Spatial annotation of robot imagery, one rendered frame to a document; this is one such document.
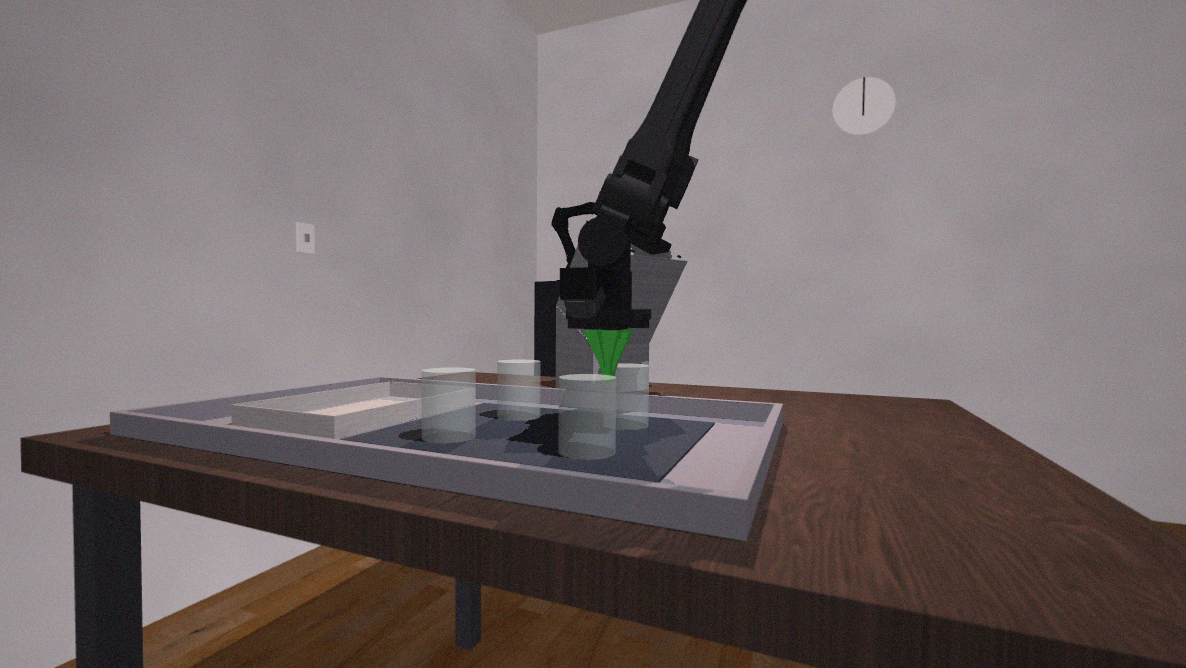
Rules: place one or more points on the clear glass jar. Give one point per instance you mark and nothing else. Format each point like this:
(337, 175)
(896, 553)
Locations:
(448, 405)
(587, 416)
(632, 396)
(518, 389)

